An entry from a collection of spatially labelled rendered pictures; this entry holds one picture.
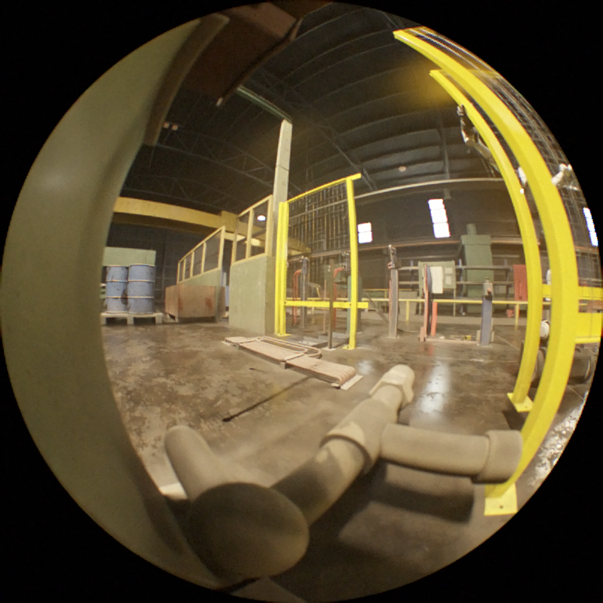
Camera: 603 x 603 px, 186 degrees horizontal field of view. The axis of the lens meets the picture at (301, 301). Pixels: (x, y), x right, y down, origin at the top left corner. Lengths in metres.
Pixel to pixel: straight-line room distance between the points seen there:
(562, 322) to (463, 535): 0.44
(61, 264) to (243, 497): 0.24
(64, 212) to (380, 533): 0.60
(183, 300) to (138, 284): 0.92
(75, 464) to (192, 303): 3.56
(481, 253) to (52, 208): 10.60
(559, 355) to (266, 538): 0.47
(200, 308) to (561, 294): 3.88
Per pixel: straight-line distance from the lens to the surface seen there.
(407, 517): 0.53
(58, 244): 0.17
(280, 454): 0.61
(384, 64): 11.66
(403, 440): 0.34
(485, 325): 2.32
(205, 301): 3.74
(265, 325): 2.41
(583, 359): 1.60
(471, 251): 10.42
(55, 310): 0.17
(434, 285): 2.83
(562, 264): 0.44
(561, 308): 0.44
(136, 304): 3.65
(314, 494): 0.25
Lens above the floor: 0.45
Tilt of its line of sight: level
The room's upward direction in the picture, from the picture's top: 1 degrees clockwise
